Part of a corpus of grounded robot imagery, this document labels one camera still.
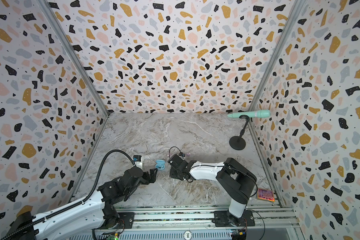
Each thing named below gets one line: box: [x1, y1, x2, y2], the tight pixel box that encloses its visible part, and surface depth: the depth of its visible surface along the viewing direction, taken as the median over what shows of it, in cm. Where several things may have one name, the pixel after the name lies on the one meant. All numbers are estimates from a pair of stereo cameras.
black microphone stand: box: [229, 114, 250, 151], surface depth 106 cm
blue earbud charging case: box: [155, 159, 166, 170], surface depth 94 cm
